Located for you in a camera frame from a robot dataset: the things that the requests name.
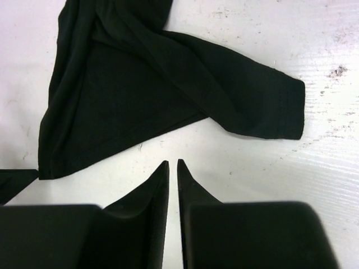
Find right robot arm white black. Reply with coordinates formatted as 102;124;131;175
1;160;338;268

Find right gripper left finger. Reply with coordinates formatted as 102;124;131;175
1;161;169;268

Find black tank top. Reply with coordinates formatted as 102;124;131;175
38;1;305;180

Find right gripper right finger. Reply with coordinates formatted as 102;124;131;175
177;160;339;268

